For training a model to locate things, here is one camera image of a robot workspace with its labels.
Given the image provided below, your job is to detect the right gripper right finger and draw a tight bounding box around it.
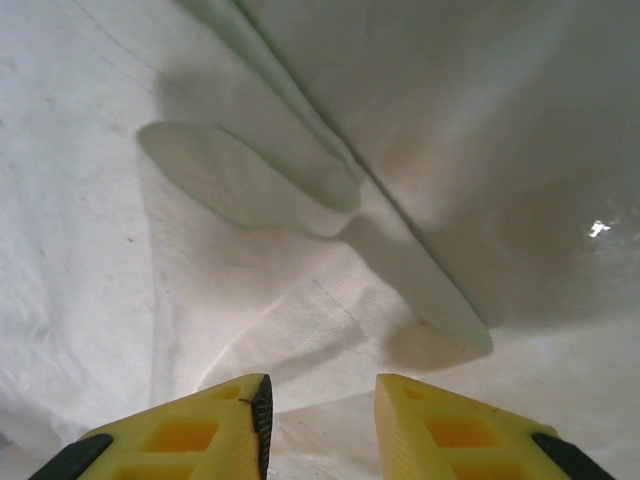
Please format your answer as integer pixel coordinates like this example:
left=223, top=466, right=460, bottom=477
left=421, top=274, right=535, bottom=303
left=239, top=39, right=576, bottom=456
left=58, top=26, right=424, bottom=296
left=375, top=373, right=616, bottom=480

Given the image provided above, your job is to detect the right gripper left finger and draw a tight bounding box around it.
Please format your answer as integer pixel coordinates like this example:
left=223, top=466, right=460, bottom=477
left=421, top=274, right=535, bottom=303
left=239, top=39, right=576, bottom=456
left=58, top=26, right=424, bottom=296
left=29, top=373, right=274, bottom=480

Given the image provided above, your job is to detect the white t-shirt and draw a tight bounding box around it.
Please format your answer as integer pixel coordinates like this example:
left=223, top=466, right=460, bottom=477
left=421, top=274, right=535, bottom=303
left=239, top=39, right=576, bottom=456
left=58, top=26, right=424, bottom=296
left=0, top=0, right=496, bottom=480

